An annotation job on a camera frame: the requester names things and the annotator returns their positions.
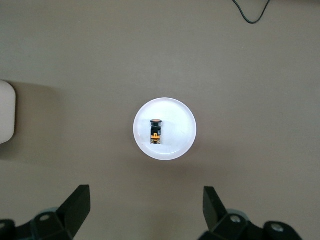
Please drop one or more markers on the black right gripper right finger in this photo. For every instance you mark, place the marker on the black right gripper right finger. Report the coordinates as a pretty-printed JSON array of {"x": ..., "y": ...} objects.
[{"x": 215, "y": 215}]

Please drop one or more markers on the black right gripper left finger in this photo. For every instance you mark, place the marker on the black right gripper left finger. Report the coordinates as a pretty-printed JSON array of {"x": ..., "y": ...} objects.
[{"x": 75, "y": 212}]

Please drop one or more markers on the orange push button switch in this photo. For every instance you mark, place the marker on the orange push button switch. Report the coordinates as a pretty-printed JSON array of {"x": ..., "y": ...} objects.
[{"x": 155, "y": 130}]

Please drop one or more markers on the pink round plate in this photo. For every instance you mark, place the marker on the pink round plate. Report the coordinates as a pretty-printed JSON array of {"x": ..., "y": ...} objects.
[{"x": 175, "y": 140}]

